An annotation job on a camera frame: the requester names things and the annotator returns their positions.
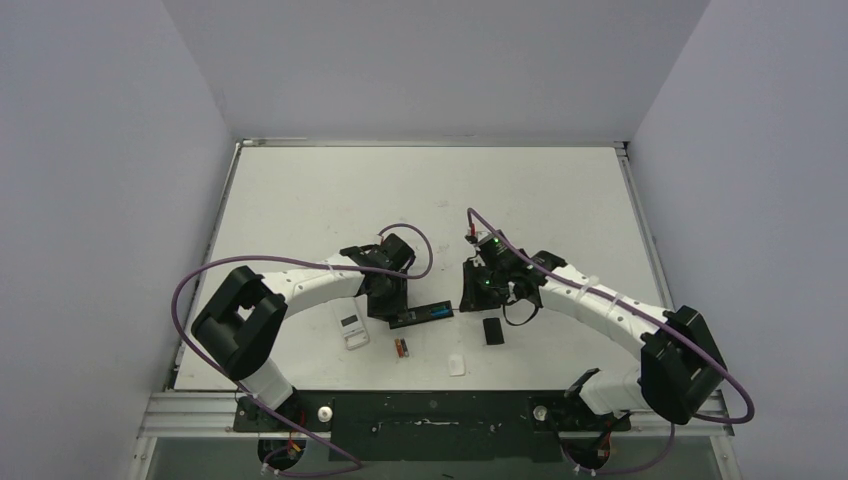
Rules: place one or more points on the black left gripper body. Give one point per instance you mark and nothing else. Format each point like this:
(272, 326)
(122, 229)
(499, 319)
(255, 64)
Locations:
(395, 288)

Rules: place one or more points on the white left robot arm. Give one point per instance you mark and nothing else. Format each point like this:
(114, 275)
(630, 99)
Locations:
(239, 325)

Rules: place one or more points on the black bar tool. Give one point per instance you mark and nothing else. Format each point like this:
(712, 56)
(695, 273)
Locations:
(416, 315)

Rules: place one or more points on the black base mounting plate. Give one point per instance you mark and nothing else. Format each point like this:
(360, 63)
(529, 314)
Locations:
(449, 426)

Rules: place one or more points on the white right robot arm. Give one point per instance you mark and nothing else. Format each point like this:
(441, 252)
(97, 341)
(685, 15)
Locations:
(676, 352)

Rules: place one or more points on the aluminium rail frame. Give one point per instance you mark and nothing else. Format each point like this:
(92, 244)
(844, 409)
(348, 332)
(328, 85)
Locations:
(204, 415)

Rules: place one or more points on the white battery cover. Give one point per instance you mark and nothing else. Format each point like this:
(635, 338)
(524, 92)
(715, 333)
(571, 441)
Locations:
(456, 365)

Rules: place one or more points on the white red remote control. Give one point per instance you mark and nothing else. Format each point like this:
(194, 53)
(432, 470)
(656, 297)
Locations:
(352, 326)

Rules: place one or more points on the black battery cover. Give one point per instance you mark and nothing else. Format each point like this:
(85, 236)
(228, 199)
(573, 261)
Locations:
(493, 331)

